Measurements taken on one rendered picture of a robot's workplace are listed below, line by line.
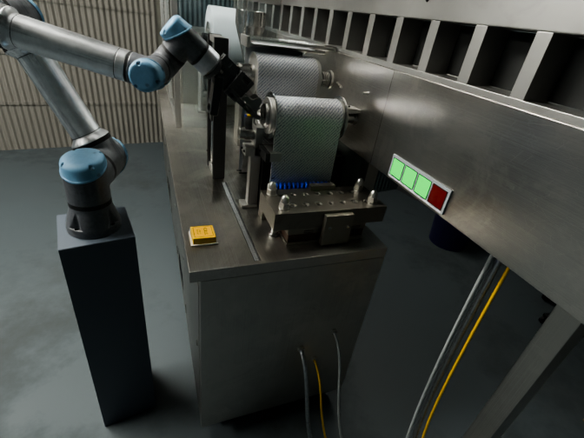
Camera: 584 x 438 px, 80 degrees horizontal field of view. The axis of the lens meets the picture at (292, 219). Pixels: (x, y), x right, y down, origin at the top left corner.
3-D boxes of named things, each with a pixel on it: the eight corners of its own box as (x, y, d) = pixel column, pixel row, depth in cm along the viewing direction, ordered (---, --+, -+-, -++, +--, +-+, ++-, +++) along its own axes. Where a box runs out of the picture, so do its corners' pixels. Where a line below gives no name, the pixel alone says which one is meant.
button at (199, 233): (190, 232, 111) (189, 226, 110) (212, 230, 114) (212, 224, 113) (193, 245, 106) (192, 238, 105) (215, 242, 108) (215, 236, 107)
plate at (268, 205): (258, 205, 118) (260, 189, 115) (359, 199, 133) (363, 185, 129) (273, 231, 106) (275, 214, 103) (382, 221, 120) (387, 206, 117)
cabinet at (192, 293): (164, 178, 339) (159, 87, 295) (230, 176, 362) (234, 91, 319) (199, 441, 142) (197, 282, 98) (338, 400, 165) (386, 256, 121)
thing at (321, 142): (268, 186, 120) (274, 135, 111) (328, 183, 129) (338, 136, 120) (268, 187, 120) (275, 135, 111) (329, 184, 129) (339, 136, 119)
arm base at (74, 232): (67, 243, 99) (60, 214, 94) (65, 217, 110) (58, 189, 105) (125, 234, 107) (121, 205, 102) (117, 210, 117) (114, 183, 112)
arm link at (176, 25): (157, 32, 96) (177, 9, 94) (189, 63, 103) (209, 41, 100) (155, 39, 90) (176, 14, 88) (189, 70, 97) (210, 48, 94)
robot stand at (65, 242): (104, 427, 142) (57, 249, 96) (99, 386, 156) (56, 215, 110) (155, 406, 152) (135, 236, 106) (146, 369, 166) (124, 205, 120)
